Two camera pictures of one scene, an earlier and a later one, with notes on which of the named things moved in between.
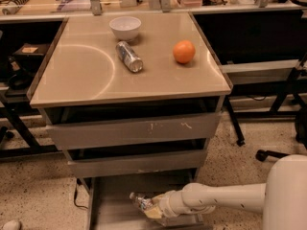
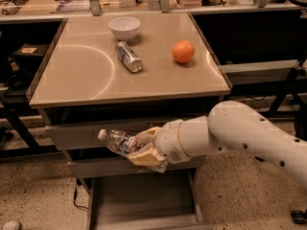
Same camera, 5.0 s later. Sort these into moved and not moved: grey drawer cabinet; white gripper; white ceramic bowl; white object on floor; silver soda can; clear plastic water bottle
Moved: white gripper; clear plastic water bottle
Not moved: grey drawer cabinet; silver soda can; white ceramic bowl; white object on floor
